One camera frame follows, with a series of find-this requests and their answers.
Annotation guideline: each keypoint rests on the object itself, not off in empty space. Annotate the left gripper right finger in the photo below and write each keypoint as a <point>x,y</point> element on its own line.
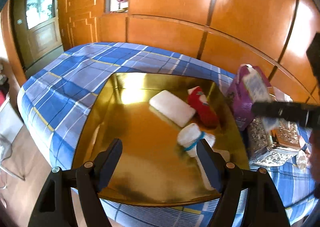
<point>226,180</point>

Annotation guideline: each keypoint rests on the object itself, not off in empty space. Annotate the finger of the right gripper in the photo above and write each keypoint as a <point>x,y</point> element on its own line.
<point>289,111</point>

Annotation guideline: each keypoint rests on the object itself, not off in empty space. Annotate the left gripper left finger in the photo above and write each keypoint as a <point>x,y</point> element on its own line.
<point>92,177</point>

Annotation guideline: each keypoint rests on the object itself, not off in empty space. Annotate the white sock with blue band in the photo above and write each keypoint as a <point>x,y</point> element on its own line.
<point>188,138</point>

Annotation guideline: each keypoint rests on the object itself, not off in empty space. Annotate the white rectangular sponge pad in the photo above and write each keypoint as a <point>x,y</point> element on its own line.
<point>172,107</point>

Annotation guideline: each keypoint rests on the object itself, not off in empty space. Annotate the silver embossed tissue box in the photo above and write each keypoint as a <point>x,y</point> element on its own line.
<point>271,143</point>

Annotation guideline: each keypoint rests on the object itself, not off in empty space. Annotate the purple tissue box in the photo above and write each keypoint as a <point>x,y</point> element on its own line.
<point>248,86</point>

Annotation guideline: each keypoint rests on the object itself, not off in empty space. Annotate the gold metal tray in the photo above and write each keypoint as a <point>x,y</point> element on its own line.
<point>153,169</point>

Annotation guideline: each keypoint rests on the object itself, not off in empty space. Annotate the blue plaid bed cover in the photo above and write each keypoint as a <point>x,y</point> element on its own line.
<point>55,102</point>

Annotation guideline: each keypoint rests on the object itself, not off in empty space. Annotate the wooden headboard panel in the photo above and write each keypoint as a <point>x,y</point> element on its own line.
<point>196,41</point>

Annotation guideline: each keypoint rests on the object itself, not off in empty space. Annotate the wooden door with glass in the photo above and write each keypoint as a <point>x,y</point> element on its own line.
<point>36,29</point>

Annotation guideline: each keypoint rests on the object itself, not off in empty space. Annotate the orange wooden wardrobe door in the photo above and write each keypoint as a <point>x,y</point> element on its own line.
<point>78,21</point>

